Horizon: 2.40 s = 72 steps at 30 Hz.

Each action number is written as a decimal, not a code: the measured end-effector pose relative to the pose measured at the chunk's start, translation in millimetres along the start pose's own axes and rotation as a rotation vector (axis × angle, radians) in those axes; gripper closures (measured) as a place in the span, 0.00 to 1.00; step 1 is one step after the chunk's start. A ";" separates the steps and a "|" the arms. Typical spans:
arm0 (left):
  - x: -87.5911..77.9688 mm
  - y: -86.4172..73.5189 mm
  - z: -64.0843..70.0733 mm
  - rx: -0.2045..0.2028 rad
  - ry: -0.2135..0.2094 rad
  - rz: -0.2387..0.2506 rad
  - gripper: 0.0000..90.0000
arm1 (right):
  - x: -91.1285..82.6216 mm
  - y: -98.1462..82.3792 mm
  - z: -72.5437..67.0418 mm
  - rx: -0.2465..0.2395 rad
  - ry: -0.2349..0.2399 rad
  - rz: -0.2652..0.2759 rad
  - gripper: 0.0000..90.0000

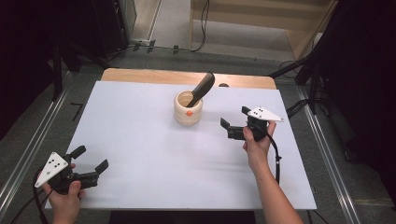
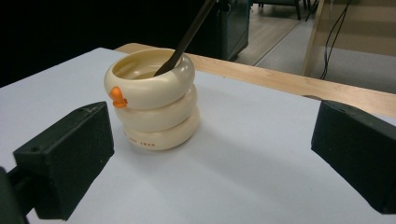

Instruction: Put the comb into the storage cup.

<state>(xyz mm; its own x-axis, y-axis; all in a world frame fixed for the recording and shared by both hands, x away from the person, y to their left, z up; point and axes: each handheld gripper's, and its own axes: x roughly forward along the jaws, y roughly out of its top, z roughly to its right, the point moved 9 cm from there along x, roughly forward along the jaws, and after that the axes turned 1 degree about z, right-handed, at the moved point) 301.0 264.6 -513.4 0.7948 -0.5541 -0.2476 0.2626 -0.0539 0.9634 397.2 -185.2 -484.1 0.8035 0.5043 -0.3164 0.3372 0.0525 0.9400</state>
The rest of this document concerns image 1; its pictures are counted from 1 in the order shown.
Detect black power cables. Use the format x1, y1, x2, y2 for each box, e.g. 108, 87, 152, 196
190, 0, 210, 53

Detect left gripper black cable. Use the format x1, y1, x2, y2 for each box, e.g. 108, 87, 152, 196
8, 169, 52, 224

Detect person's right hand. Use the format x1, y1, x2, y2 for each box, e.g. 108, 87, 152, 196
242, 120, 277, 172

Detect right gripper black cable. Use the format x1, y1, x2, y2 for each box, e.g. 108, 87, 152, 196
265, 132, 283, 185

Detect wooden table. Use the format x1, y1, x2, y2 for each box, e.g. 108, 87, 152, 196
101, 67, 277, 91

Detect person's left hand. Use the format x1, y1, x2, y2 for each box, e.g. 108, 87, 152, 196
41, 162, 86, 224

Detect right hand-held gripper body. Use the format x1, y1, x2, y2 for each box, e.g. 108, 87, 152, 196
227, 106, 285, 142

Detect cream ringed utensil holder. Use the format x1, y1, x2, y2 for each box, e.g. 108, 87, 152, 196
173, 90, 204, 127

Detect metal floor rail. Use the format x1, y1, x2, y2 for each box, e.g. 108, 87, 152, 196
293, 84, 362, 224
0, 70, 75, 217

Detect black floor cable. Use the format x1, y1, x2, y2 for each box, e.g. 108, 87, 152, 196
277, 60, 313, 119

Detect white table board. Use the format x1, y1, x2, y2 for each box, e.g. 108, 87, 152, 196
45, 80, 318, 211

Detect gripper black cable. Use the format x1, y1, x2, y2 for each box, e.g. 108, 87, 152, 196
265, 132, 283, 185
8, 169, 52, 224

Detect dark cabinet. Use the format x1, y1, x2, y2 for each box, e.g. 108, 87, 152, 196
92, 0, 138, 60

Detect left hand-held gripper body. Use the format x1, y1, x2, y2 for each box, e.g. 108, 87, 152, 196
34, 151, 100, 195

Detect black stand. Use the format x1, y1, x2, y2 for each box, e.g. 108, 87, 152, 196
50, 38, 110, 101
269, 50, 323, 116

